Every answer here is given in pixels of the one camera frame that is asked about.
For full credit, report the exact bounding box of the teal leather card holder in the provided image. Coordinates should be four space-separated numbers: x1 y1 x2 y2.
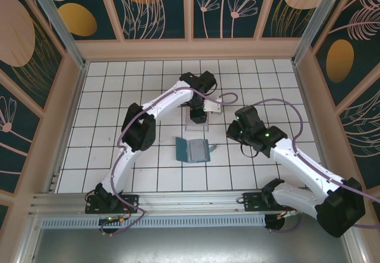
175 137 217 163

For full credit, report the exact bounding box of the grey metal sheet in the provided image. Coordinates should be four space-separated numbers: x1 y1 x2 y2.
17 227 366 263

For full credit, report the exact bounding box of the wiring board with green light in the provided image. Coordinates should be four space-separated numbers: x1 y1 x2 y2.
99 214 133 227

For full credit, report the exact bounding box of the thin black cable loop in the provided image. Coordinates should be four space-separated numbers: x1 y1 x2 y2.
240 142 264 159

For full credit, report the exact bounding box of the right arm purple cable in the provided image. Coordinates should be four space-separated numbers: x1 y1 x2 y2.
255 98 380 231

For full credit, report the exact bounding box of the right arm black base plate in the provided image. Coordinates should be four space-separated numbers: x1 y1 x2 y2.
242 191 297 213

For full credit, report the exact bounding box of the orange connector with wires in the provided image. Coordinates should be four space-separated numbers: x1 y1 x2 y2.
275 208 298 220

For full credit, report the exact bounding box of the aluminium frame rail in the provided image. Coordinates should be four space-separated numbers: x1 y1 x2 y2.
29 188 356 216

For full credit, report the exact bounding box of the slotted grey cable duct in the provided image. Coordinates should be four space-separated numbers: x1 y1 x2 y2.
41 215 267 228

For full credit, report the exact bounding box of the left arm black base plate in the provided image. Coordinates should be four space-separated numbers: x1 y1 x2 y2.
85 194 140 215

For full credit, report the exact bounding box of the aluminium corner post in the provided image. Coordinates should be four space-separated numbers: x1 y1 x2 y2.
25 0 89 68
292 0 347 65

